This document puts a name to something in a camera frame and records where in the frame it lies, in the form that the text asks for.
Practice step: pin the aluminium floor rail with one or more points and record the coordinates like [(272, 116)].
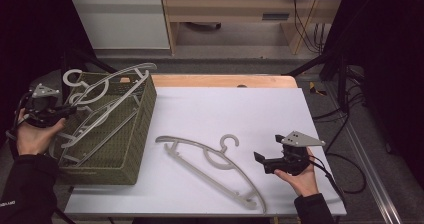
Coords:
[(376, 184)]

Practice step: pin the grey plastic clothes hanger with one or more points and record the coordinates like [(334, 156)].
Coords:
[(186, 141), (65, 144), (150, 65)]

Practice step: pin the person's right hand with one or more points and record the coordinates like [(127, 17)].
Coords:
[(305, 184)]

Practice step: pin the black metal stand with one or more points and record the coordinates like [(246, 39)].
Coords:
[(83, 59), (341, 80)]

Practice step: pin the white cabinet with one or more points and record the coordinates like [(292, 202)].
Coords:
[(120, 20)]

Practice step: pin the white table sheet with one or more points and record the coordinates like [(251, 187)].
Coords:
[(216, 117)]

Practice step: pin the yellow tape piece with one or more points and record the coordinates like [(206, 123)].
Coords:
[(315, 89)]

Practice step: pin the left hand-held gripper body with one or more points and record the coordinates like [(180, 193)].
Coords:
[(40, 112)]

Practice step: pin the black curtain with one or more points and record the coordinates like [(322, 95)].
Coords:
[(390, 50), (30, 34)]

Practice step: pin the person's left hand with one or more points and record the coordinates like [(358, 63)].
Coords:
[(33, 139)]

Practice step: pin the green woven basket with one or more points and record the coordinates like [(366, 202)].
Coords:
[(110, 157)]

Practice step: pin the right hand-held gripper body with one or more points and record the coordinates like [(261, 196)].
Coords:
[(295, 160)]

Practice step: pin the light wooden desk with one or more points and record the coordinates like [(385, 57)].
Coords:
[(226, 10)]

